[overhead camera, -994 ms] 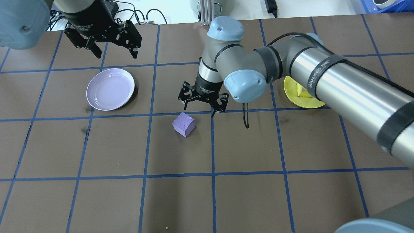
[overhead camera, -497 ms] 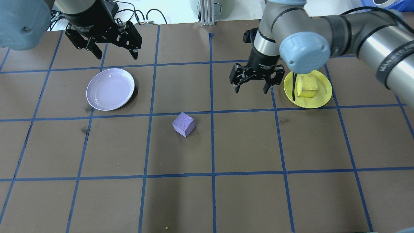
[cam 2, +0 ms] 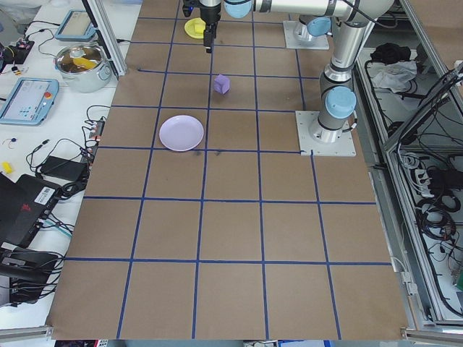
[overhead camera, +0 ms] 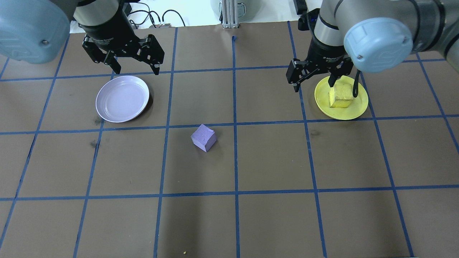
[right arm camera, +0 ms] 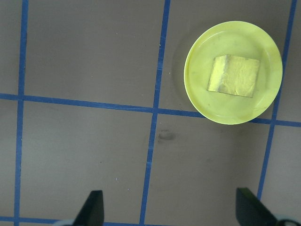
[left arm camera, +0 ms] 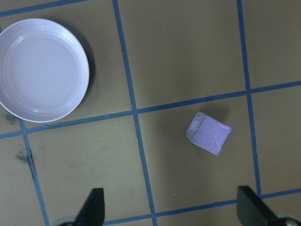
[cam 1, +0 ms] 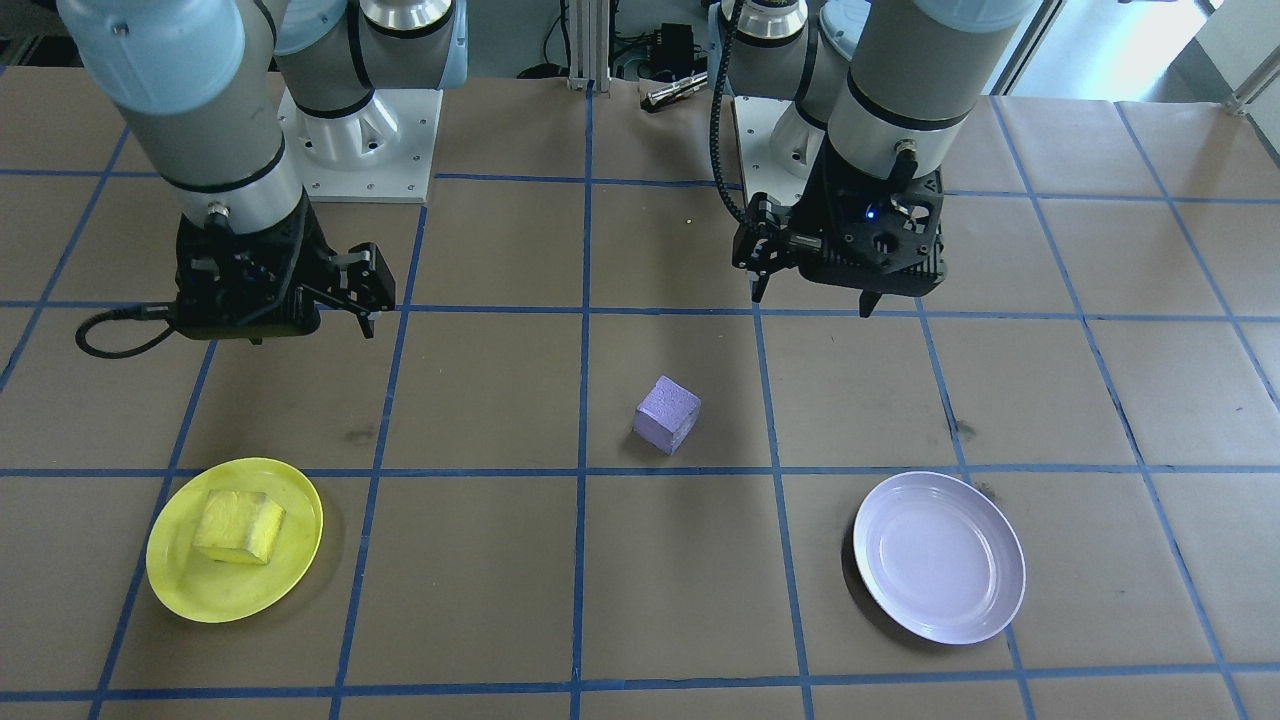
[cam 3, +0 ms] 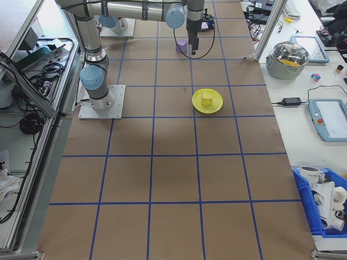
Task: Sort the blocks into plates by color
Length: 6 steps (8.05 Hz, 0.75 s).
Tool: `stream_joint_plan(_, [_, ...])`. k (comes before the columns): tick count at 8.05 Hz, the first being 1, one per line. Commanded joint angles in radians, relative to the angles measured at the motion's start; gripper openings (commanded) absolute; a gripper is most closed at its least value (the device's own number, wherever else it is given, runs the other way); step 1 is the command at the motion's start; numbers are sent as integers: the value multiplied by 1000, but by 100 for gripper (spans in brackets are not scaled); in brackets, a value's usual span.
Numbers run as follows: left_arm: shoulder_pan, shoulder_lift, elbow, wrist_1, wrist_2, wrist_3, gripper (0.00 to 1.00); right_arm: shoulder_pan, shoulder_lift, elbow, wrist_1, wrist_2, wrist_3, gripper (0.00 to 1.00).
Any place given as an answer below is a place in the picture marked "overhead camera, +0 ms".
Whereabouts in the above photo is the black cable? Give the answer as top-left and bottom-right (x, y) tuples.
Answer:
(127, 2), (160, 27)
(351, 68), (361, 98)
(161, 10), (187, 27)

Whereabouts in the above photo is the yellow plate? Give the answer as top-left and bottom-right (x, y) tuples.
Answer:
(314, 75), (369, 120)

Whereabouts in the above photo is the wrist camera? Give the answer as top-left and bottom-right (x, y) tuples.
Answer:
(298, 9), (320, 33)

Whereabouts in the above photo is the purple foam block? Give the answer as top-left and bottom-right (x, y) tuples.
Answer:
(190, 124), (218, 153)

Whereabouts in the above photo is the purple plate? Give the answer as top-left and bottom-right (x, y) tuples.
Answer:
(95, 75), (150, 123)

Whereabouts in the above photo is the aluminium profile post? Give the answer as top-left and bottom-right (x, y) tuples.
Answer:
(221, 0), (240, 29)

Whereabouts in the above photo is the yellow foam block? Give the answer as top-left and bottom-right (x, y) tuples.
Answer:
(328, 83), (355, 109)

